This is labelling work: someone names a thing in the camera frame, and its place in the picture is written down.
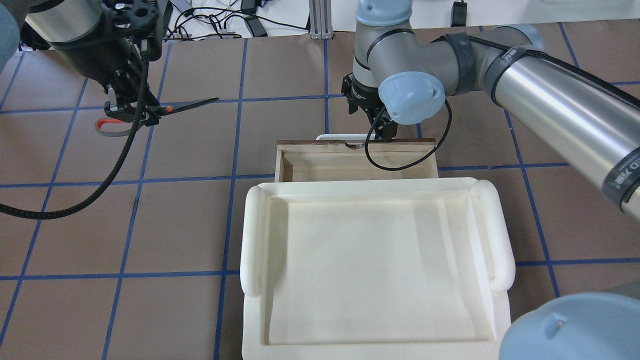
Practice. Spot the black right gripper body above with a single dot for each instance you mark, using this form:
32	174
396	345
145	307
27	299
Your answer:
361	94

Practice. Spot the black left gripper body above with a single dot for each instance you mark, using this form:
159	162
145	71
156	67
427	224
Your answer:
101	59

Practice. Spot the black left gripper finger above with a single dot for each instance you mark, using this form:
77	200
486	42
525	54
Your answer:
116	107
148	117

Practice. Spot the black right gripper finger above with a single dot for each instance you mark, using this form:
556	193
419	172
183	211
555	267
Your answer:
387	129
374	117

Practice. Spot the grey orange scissors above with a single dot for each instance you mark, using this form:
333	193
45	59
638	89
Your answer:
161	110

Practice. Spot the wooden drawer with white handle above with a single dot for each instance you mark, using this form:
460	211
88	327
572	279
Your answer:
342	158

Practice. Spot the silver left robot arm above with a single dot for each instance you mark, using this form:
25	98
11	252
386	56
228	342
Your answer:
36	14

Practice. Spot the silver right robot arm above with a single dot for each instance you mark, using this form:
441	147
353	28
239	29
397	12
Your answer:
592	124

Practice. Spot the brown paper table mat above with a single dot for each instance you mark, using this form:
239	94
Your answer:
150	270

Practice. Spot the cream plastic storage box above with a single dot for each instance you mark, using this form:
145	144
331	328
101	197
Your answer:
403	269

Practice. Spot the aluminium frame post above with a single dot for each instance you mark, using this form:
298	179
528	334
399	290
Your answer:
320	20

